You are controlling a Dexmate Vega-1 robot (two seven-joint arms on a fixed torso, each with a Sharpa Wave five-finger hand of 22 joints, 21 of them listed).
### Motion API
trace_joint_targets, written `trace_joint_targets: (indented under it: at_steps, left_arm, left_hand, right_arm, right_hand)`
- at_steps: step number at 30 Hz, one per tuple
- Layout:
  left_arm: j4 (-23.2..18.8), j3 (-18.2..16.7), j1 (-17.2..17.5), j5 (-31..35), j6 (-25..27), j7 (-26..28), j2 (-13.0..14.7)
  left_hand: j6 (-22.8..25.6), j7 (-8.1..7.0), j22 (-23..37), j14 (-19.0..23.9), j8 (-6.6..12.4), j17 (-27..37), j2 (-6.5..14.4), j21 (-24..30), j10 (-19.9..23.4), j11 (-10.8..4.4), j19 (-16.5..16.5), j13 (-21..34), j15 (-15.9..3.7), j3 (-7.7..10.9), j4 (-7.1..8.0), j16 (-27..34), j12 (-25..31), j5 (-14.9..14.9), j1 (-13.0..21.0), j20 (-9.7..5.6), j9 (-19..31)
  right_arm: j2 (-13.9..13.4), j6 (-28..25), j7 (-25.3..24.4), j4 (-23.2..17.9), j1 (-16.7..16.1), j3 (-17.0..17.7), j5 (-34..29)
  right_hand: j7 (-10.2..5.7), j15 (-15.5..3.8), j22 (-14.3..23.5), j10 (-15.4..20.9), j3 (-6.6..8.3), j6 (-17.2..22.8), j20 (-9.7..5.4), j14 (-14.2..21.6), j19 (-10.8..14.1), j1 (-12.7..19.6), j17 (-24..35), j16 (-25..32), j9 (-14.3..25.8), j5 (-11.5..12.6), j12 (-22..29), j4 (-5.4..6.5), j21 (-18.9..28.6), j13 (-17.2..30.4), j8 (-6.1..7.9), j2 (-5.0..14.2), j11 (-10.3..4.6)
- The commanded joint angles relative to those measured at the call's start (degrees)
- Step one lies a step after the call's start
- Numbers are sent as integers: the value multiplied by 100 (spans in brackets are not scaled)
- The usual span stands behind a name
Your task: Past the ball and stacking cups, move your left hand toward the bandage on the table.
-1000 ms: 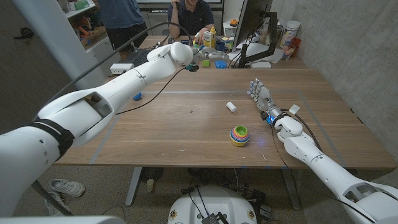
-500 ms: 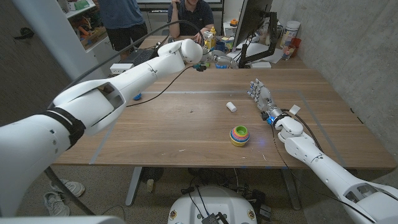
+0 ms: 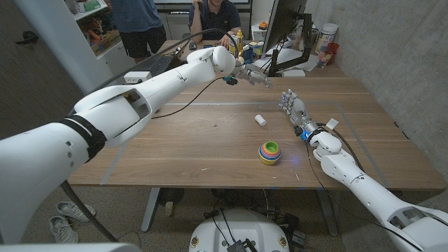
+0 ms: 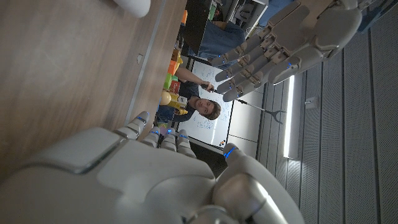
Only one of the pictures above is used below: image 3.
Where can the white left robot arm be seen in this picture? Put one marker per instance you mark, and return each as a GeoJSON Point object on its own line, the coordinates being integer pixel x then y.
{"type": "Point", "coordinates": [157, 84]}

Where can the white storage box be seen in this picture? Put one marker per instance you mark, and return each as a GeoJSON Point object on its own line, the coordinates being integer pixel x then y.
{"type": "Point", "coordinates": [258, 34]}

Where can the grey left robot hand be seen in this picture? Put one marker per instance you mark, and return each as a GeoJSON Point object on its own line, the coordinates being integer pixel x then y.
{"type": "Point", "coordinates": [253, 76]}

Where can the small colourful carton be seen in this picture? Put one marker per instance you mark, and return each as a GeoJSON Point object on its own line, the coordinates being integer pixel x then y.
{"type": "Point", "coordinates": [258, 48]}

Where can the white paper sheet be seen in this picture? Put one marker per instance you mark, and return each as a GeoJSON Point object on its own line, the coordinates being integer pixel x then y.
{"type": "Point", "coordinates": [290, 56]}

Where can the white tag right wrist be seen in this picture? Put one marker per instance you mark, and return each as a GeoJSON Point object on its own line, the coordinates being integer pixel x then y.
{"type": "Point", "coordinates": [332, 123]}

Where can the white bandage roll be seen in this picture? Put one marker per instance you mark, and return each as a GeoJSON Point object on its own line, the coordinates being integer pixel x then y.
{"type": "Point", "coordinates": [260, 120]}

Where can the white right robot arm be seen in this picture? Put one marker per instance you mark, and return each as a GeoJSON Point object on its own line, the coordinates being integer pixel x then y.
{"type": "Point", "coordinates": [371, 196]}

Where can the green box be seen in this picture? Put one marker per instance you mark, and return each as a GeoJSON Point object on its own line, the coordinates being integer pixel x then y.
{"type": "Point", "coordinates": [91, 5]}

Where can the black computer monitor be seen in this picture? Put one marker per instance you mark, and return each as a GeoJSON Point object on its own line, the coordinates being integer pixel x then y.
{"type": "Point", "coordinates": [283, 21]}

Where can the white power box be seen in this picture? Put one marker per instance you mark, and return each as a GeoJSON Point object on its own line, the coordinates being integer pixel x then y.
{"type": "Point", "coordinates": [137, 77]}

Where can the colourful stacking cups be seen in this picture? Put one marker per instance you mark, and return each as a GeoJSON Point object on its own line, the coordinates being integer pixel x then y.
{"type": "Point", "coordinates": [269, 154]}

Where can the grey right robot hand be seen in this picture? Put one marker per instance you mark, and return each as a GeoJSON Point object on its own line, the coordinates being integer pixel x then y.
{"type": "Point", "coordinates": [297, 110]}

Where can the grey sneaker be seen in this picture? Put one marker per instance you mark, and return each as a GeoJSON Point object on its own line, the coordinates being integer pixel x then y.
{"type": "Point", "coordinates": [63, 229]}
{"type": "Point", "coordinates": [75, 211]}

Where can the red cup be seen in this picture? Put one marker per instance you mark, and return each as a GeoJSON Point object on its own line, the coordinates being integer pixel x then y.
{"type": "Point", "coordinates": [333, 49]}

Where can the black floor fan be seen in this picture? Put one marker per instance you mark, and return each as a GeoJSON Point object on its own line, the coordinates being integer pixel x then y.
{"type": "Point", "coordinates": [171, 195]}

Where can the standing person blue shirt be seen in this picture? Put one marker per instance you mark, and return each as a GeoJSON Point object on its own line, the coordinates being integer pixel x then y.
{"type": "Point", "coordinates": [134, 14]}

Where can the white shelf cabinet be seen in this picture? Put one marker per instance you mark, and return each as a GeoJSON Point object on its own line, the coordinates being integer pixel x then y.
{"type": "Point", "coordinates": [70, 42]}

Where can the black laptop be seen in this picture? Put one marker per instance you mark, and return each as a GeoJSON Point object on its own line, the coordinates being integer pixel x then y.
{"type": "Point", "coordinates": [161, 64]}

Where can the white flat device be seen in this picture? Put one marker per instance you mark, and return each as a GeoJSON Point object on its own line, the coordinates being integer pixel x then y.
{"type": "Point", "coordinates": [293, 73]}

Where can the yellow mustard bottle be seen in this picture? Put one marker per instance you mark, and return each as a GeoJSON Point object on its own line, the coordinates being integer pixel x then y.
{"type": "Point", "coordinates": [240, 36]}

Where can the white canister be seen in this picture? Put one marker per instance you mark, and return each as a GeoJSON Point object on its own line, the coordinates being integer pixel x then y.
{"type": "Point", "coordinates": [326, 38]}

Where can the seated person dark shirt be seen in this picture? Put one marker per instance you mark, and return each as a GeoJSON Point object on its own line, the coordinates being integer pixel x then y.
{"type": "Point", "coordinates": [217, 17]}

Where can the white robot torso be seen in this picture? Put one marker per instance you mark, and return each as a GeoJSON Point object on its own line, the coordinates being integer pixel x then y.
{"type": "Point", "coordinates": [241, 227]}

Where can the grey table leg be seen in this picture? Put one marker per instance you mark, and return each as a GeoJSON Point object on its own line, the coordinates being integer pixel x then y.
{"type": "Point", "coordinates": [150, 210]}
{"type": "Point", "coordinates": [327, 213]}

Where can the clear glass cup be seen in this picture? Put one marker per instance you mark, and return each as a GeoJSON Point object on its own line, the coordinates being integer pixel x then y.
{"type": "Point", "coordinates": [323, 59]}

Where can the orange toy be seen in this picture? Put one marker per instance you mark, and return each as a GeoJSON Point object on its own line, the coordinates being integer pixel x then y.
{"type": "Point", "coordinates": [262, 25]}

